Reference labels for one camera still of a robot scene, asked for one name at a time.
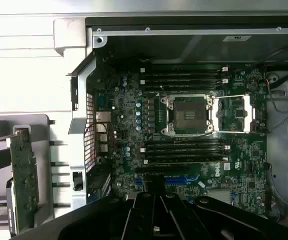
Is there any black open PC case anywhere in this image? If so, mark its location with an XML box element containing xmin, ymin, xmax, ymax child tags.
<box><xmin>53</xmin><ymin>16</ymin><xmax>288</xmax><ymax>230</ymax></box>

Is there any CPU socket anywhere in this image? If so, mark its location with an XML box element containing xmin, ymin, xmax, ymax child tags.
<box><xmin>160</xmin><ymin>93</ymin><xmax>214</xmax><ymax>137</ymax></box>

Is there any green motherboard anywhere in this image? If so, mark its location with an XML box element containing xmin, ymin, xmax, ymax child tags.
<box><xmin>95</xmin><ymin>57</ymin><xmax>269</xmax><ymax>218</ymax></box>

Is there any silver socket cover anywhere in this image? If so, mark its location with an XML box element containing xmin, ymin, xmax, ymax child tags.
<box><xmin>212</xmin><ymin>95</ymin><xmax>257</xmax><ymax>133</ymax></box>

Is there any grey parts rack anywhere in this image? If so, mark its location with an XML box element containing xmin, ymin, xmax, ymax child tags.
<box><xmin>0</xmin><ymin>113</ymin><xmax>71</xmax><ymax>240</ymax></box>

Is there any thin metal locking lever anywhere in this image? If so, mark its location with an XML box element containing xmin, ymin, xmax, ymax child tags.
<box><xmin>159</xmin><ymin>85</ymin><xmax>170</xmax><ymax>100</ymax></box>

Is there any black RAM slot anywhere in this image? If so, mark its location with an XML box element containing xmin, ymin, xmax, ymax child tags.
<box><xmin>143</xmin><ymin>72</ymin><xmax>228</xmax><ymax>79</ymax></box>
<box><xmin>140</xmin><ymin>65</ymin><xmax>229</xmax><ymax>74</ymax></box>
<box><xmin>141</xmin><ymin>146</ymin><xmax>231</xmax><ymax>153</ymax></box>
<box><xmin>141</xmin><ymin>151</ymin><xmax>231</xmax><ymax>158</ymax></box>
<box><xmin>141</xmin><ymin>140</ymin><xmax>231</xmax><ymax>147</ymax></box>
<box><xmin>143</xmin><ymin>84</ymin><xmax>219</xmax><ymax>91</ymax></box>
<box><xmin>140</xmin><ymin>78</ymin><xmax>229</xmax><ymax>86</ymax></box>

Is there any long black expansion slot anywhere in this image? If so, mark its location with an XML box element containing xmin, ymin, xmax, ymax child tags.
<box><xmin>135</xmin><ymin>164</ymin><xmax>186</xmax><ymax>174</ymax></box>

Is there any thick black wire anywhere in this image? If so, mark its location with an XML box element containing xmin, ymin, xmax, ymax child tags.
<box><xmin>270</xmin><ymin>71</ymin><xmax>288</xmax><ymax>90</ymax></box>

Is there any silver chipset heatsink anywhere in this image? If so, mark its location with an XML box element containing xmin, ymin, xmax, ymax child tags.
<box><xmin>205</xmin><ymin>187</ymin><xmax>232</xmax><ymax>200</ymax></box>

